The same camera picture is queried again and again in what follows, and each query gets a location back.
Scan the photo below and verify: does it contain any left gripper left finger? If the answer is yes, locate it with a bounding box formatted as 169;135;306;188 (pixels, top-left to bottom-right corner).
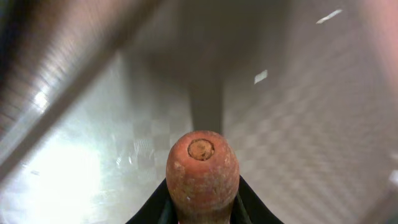
126;179;177;224

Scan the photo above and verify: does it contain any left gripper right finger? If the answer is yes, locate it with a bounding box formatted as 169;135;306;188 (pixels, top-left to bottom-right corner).
231;175;284;224

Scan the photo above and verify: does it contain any orange carrot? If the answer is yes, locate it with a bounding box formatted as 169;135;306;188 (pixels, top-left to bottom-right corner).
165;131;239;223

